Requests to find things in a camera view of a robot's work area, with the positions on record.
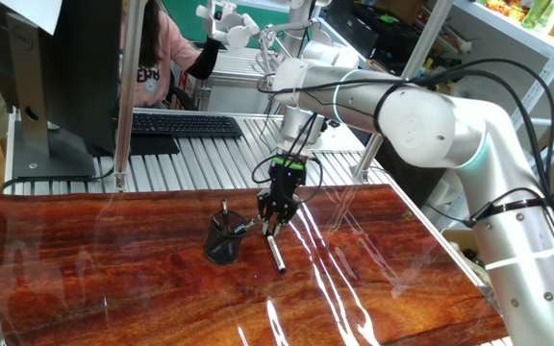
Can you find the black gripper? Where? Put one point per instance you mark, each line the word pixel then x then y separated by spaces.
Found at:
pixel 287 185

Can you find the black keyboard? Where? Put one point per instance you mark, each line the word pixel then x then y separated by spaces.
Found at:
pixel 185 126

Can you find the black equipment case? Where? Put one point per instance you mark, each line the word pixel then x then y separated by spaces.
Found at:
pixel 354 29

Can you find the silver monitor stand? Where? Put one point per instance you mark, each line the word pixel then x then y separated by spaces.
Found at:
pixel 29 96

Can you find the white marker pen black cap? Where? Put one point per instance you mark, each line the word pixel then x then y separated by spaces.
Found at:
pixel 275 252

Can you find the colourful shelf toys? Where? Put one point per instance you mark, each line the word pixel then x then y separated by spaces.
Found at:
pixel 503 7

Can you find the black pen clear cap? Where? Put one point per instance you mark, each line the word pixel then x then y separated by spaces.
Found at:
pixel 225 209

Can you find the wood grain table mat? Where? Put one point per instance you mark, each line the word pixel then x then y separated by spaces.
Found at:
pixel 161 298

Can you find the white metal shelf rack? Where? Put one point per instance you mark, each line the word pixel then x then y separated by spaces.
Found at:
pixel 522 36

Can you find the white paper sheet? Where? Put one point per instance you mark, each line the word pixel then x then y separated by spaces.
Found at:
pixel 32 12

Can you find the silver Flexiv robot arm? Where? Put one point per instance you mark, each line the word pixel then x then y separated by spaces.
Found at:
pixel 426 125

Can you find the black pen gold end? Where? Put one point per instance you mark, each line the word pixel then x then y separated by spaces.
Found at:
pixel 249 223

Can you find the black cabinet panel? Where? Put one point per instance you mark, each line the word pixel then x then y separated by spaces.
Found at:
pixel 411 182

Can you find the black pen silver clip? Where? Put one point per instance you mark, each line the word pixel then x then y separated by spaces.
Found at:
pixel 215 222

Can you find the black mesh pen holder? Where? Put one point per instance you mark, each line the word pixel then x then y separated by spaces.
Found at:
pixel 221 250

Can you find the black office chair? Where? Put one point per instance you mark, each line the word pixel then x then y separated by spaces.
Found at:
pixel 181 98

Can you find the cardboard box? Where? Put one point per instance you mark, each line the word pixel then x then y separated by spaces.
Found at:
pixel 460 240

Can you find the person in pink shirt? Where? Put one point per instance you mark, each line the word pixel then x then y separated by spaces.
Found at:
pixel 171 48

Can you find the black Dell monitor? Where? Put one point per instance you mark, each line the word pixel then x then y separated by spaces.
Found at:
pixel 84 72

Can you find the green partition board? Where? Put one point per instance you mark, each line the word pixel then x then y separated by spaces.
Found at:
pixel 185 19

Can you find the black desk pad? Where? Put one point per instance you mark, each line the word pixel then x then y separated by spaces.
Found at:
pixel 152 145

